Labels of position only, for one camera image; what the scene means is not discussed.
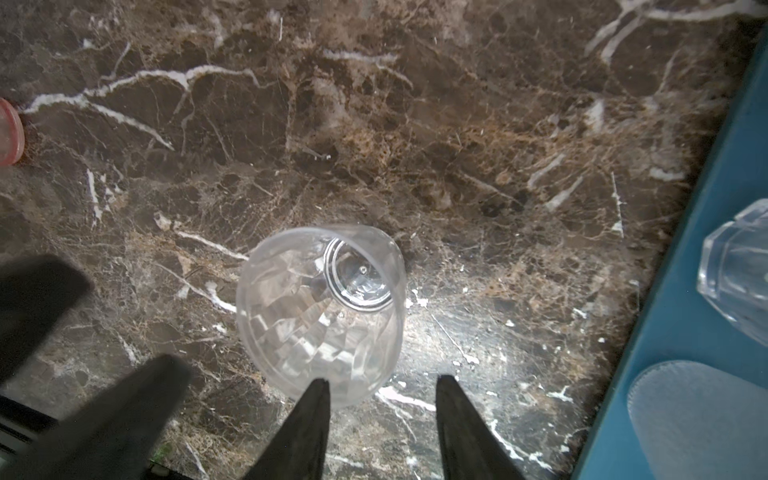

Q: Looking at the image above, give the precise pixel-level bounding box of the teal plastic tray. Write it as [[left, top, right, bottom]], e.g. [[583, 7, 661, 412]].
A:
[[571, 31, 767, 479]]

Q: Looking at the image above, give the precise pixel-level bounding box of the frosted grey cup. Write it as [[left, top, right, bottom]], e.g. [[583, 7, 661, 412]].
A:
[[627, 361, 767, 479]]

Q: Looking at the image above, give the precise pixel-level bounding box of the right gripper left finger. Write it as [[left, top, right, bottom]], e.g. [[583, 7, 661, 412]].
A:
[[244, 378, 331, 480]]

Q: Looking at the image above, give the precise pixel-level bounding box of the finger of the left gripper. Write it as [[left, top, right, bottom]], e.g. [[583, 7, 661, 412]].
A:
[[1, 255, 92, 382], [5, 355, 191, 479]]

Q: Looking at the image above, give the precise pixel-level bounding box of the pink plastic cup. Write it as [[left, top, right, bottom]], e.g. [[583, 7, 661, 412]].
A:
[[0, 98, 25, 166]]

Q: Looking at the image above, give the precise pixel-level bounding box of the clear textured cup front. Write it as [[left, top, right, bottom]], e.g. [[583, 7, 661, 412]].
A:
[[236, 224, 407, 409]]

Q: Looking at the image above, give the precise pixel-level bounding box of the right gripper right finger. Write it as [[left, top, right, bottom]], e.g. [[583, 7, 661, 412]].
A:
[[436, 375, 524, 480]]

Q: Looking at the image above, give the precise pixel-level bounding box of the tall clear textured cup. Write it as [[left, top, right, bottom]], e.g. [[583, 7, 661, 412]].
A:
[[696, 199, 767, 345]]

